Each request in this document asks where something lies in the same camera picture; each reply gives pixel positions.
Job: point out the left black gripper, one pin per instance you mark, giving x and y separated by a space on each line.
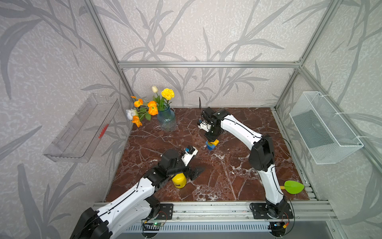
192 176

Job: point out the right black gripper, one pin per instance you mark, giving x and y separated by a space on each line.
211 139

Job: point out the yellow long lego brick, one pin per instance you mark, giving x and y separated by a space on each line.
215 143

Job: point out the dark blue small lego brick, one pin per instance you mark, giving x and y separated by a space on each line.
207 142

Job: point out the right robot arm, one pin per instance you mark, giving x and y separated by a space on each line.
261 155

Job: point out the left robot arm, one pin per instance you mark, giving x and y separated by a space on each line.
137 203

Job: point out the blue glass vase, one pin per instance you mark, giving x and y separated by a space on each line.
167 119

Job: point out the artificial flower bouquet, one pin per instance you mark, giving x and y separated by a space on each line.
146 110

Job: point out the red marker pen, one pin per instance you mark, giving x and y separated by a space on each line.
103 131

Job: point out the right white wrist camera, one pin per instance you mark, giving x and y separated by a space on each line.
202 124

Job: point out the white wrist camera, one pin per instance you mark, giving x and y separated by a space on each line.
202 124
188 154

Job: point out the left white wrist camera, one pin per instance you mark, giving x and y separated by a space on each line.
188 154

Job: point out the aluminium front rail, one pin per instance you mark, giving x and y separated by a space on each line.
237 211

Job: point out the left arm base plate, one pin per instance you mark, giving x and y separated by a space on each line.
162 211

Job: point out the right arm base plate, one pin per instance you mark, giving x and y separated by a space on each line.
260 211

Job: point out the aluminium frame crossbar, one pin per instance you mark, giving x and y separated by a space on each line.
207 64

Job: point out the white wire basket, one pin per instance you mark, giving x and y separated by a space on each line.
325 133

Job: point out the clear plastic wall shelf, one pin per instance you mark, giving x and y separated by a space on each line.
79 138

